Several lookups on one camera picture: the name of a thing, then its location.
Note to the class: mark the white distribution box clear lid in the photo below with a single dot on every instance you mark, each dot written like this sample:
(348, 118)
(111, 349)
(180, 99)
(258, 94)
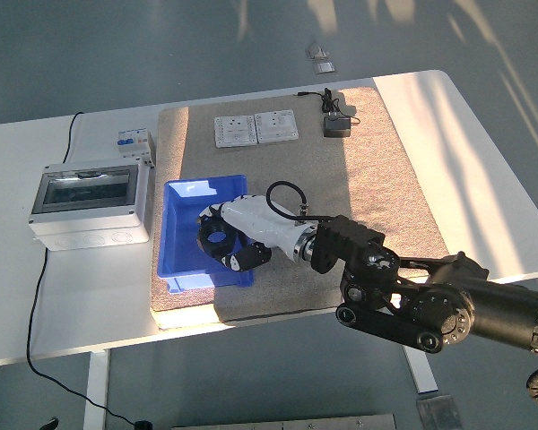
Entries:
(89, 233)

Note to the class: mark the white table leg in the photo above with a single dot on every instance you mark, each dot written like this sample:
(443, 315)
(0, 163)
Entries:
(423, 376)
(96, 389)

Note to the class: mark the grey-brown mat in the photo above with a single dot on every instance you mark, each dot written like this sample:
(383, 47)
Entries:
(296, 170)

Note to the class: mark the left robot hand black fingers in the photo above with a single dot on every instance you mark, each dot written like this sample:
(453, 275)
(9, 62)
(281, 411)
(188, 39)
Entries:
(51, 424)

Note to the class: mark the flat metal floor socket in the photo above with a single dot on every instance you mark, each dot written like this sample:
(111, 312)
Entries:
(325, 68)

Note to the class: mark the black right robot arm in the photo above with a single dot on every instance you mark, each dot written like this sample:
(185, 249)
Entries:
(453, 313)

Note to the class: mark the white blue circuit breaker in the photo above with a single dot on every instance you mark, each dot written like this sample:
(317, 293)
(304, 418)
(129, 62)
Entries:
(130, 143)

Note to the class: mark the open metal floor socket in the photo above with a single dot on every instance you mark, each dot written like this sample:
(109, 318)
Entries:
(316, 51)

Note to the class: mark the long grey metal plate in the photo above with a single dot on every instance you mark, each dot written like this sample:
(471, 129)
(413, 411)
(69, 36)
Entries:
(296, 423)

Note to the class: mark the large black hex nut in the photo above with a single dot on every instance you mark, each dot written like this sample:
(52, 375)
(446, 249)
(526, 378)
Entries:
(224, 248)

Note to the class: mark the grey metal foot plate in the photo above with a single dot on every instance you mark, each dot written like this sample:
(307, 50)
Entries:
(439, 414)

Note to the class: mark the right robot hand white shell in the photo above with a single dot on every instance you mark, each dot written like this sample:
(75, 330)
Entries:
(260, 219)

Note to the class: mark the white wall socket panel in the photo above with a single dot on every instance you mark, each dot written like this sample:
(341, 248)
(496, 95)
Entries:
(233, 132)
(275, 125)

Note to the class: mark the blue plastic bin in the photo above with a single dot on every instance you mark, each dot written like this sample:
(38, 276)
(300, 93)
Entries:
(179, 242)

